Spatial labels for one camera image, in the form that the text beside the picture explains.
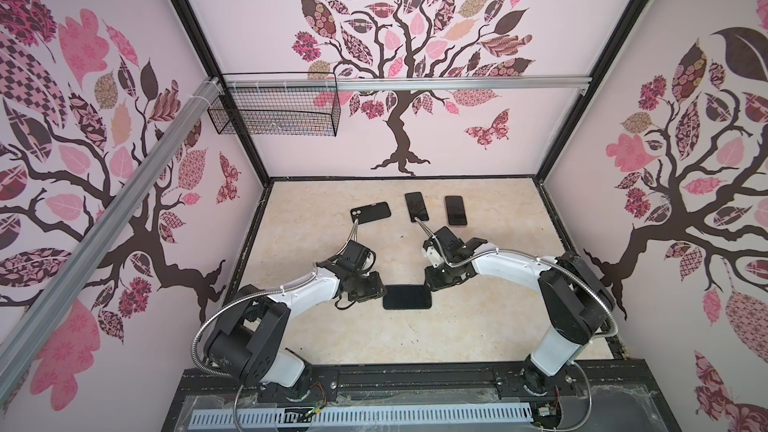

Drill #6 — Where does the large black phone case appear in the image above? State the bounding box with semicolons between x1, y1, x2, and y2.
382;284;434;311

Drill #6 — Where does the purple phone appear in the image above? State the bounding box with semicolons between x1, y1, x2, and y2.
445;195;468;226

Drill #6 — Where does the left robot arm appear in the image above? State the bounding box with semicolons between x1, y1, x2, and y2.
190;240;386;389

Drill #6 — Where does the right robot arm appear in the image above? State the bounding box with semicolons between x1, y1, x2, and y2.
420;224;618;396

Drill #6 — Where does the silver-edged black phone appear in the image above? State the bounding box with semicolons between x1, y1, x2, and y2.
404;192;429;223

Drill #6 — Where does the small black phone case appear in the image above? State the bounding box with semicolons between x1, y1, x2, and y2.
350;202;391;225

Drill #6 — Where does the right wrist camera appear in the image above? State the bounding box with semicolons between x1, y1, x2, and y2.
422;242;445;268

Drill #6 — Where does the white slotted cable duct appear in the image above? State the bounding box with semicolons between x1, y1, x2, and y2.
188;403;533;431

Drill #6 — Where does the black wire basket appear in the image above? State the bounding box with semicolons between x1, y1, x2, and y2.
208;72;341;137

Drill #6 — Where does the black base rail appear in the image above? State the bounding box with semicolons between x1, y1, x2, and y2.
162;359;680;431

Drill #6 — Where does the back aluminium rail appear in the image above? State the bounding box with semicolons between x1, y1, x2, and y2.
224;74;592;92

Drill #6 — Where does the aluminium rail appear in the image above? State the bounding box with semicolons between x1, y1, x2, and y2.
224;74;592;92
1;77;222;400

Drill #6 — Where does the left aluminium rail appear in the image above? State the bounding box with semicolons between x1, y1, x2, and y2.
1;77;222;400

